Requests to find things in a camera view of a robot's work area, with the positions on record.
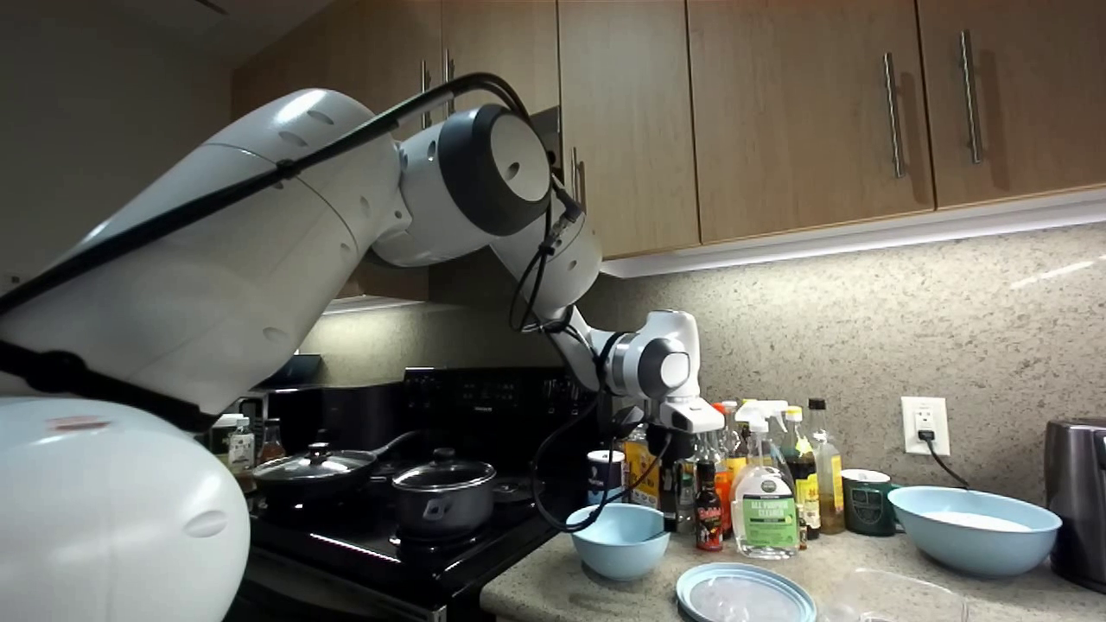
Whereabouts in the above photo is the large blue bowl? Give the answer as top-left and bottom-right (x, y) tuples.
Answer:
(889, 488), (1062, 578)

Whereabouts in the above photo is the blue rimmed plate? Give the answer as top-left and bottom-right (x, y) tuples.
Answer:
(674, 563), (817, 622)

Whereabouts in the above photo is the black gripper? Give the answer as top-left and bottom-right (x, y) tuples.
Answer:
(645, 426), (696, 519)

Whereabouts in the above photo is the green jar with lid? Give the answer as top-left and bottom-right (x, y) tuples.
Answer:
(842, 469), (895, 535)

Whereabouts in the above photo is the blue white can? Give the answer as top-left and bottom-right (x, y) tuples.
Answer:
(589, 450), (627, 504)

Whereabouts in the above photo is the white wall outlet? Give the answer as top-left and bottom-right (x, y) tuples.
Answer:
(903, 398), (950, 455)

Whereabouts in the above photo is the steel toaster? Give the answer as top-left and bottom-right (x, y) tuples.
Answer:
(1043, 417), (1106, 590)

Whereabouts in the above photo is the black stove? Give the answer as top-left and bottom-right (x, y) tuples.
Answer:
(226, 367), (598, 622)

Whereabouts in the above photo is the yellow oil bottle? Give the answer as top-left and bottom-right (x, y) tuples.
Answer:
(809, 398), (848, 535)

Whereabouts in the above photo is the dark sauce bottle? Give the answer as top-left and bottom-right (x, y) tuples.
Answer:
(784, 404), (819, 541)

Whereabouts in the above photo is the small blue bowl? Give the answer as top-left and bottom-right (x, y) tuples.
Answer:
(566, 500), (672, 586)

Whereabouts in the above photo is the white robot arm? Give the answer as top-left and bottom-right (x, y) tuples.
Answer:
(0, 77), (720, 622)

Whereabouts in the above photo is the green label spray bottle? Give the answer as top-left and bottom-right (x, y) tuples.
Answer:
(731, 413), (798, 560)

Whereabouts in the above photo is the black pot with lid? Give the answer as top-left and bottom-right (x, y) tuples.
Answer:
(392, 453), (496, 541)

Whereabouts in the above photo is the black pan with lid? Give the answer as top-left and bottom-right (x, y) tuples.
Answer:
(253, 434), (414, 511)

